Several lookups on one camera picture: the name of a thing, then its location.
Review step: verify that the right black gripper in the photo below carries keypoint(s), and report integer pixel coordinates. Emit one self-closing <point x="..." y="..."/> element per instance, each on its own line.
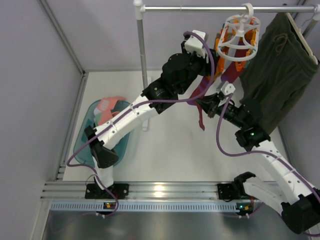
<point x="213" y="106"/>

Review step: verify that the pink patterned sock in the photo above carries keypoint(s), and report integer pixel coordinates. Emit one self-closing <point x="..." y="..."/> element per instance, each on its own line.
<point x="103" y="117"/>
<point x="107" y="104"/>

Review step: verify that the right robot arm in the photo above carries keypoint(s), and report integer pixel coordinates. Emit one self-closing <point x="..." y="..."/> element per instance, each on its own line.
<point x="295" y="199"/>

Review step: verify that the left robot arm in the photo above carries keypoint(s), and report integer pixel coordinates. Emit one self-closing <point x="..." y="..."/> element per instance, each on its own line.
<point x="178" y="73"/>

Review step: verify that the white round clip hanger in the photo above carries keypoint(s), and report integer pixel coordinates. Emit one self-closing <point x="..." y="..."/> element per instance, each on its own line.
<point x="240" y="32"/>

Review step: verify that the white clothes hanger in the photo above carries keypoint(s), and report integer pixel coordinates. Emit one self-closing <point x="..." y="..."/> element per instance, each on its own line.
<point x="301" y="39"/>

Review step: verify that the argyle brown orange sock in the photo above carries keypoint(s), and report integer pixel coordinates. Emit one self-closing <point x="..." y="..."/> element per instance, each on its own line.
<point x="220" y="64"/>

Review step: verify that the dark green shorts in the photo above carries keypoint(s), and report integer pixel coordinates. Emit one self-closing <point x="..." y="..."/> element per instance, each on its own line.
<point x="279" y="74"/>

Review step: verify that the metal clothes rack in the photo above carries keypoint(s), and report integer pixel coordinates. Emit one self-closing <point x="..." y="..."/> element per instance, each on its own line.
<point x="140" y="9"/>

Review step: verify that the teal plastic basin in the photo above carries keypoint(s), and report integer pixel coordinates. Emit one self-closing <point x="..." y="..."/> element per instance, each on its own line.
<point x="90" y="119"/>

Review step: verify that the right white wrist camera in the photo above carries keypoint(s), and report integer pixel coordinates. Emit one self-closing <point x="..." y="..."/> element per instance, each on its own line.
<point x="224" y="89"/>

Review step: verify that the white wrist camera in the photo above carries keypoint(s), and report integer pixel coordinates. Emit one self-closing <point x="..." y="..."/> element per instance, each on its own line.
<point x="194" y="45"/>
<point x="224" y="89"/>

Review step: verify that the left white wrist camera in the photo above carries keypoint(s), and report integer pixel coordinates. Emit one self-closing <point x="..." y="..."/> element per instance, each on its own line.
<point x="194" y="45"/>

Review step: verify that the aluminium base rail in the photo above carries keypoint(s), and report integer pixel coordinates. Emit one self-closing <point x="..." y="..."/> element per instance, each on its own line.
<point x="136" y="191"/>

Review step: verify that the grey slotted cable duct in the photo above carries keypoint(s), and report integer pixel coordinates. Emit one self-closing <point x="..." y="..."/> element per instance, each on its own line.
<point x="154" y="206"/>

